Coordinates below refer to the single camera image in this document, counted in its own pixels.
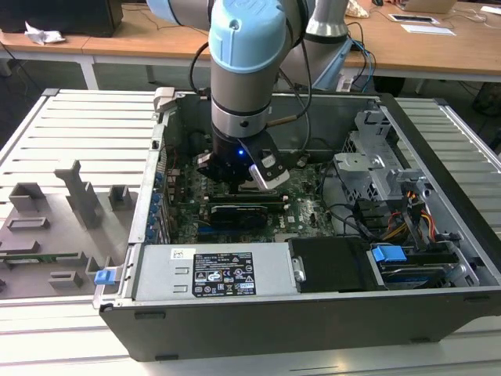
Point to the blue case release latch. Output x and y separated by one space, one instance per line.
105 277

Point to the round coin battery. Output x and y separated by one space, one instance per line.
302 161

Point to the grey parts rack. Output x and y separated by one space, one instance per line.
58 243

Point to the white wrist camera on bracket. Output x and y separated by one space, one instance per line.
272 178

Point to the grey plastic case latch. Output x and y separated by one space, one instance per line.
164 98

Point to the beige crumpled bag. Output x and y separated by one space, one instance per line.
360 9

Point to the black bag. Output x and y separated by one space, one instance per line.
489 98

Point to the green motherboard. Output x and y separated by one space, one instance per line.
305 211

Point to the crumpled white paper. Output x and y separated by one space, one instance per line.
43 35

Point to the large black box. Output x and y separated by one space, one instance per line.
58 15

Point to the black open PC case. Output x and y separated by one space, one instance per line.
274 329

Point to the graphics card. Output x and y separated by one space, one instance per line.
238 215

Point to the grey metal drive cage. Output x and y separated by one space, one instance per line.
360 164

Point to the white framed tablet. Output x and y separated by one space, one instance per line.
413 18

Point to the white paper sheet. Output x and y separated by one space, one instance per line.
428 30

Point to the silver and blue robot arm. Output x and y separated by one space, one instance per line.
242 98

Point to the hard disk in blue carrier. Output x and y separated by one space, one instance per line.
389 256

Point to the black drive bay shroud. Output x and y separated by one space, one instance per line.
332 266

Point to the blue expansion slot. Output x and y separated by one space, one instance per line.
205 230

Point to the wooden desk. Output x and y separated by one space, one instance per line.
117 43

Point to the silver laptop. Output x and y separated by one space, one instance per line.
430 4

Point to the grey power supply unit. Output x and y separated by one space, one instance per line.
164 270

